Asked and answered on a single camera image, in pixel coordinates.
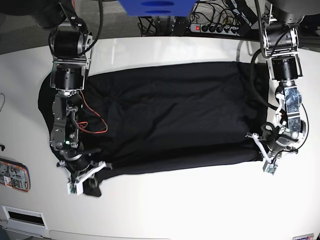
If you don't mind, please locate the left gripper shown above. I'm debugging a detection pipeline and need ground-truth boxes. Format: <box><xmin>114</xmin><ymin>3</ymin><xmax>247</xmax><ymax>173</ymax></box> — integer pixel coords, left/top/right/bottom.
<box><xmin>261</xmin><ymin>122</ymin><xmax>298</xmax><ymax>156</ymax></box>

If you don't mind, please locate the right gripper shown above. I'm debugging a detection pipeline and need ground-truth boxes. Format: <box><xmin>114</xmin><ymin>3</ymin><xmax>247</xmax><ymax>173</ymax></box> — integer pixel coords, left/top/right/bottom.
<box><xmin>61</xmin><ymin>150</ymin><xmax>94</xmax><ymax>174</ymax></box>

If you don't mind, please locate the black T-shirt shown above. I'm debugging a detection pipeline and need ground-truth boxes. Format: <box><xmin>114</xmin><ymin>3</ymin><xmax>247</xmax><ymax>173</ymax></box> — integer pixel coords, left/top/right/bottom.
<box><xmin>37</xmin><ymin>61</ymin><xmax>270</xmax><ymax>198</ymax></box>

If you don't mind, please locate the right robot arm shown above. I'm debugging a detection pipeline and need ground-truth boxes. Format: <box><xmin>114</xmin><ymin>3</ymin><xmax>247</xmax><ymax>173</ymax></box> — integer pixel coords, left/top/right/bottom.
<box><xmin>45</xmin><ymin>0</ymin><xmax>98</xmax><ymax>175</ymax></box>

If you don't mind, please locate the orange clear screw box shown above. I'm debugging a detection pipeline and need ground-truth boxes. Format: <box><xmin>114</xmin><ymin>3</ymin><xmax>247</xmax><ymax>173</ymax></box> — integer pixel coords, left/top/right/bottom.
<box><xmin>0</xmin><ymin>158</ymin><xmax>31</xmax><ymax>193</ymax></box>

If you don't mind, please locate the white power strip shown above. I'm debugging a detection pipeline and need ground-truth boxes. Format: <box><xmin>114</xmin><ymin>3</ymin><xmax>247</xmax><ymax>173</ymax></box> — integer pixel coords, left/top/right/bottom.
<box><xmin>189</xmin><ymin>23</ymin><xmax>240</xmax><ymax>36</ymax></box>

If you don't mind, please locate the blue plastic bin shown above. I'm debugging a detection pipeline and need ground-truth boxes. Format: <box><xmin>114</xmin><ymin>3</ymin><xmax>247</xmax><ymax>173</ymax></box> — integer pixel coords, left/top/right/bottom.
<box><xmin>119</xmin><ymin>0</ymin><xmax>196</xmax><ymax>17</ymax></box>

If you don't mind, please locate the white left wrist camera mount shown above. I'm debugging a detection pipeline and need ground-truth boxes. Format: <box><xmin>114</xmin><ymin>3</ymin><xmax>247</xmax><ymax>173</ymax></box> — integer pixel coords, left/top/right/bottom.
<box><xmin>245</xmin><ymin>132</ymin><xmax>281</xmax><ymax>175</ymax></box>

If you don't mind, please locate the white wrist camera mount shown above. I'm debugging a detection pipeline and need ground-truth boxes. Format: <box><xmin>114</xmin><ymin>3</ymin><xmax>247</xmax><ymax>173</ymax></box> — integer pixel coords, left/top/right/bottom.
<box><xmin>245</xmin><ymin>132</ymin><xmax>281</xmax><ymax>175</ymax></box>
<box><xmin>56</xmin><ymin>160</ymin><xmax>113</xmax><ymax>196</ymax></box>

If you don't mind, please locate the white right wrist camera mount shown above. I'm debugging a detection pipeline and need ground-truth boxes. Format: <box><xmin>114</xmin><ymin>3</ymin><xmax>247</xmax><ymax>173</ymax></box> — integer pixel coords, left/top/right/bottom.
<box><xmin>56</xmin><ymin>160</ymin><xmax>113</xmax><ymax>196</ymax></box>

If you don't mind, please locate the white table cable slot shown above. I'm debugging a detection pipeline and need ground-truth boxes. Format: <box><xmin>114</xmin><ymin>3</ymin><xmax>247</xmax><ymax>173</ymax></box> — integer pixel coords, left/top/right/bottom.
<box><xmin>1</xmin><ymin>205</ymin><xmax>48</xmax><ymax>229</ymax></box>

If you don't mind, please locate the black cable bundle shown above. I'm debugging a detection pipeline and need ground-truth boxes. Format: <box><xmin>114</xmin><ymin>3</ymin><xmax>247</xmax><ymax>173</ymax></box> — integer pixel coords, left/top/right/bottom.
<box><xmin>137</xmin><ymin>0</ymin><xmax>258</xmax><ymax>37</ymax></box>

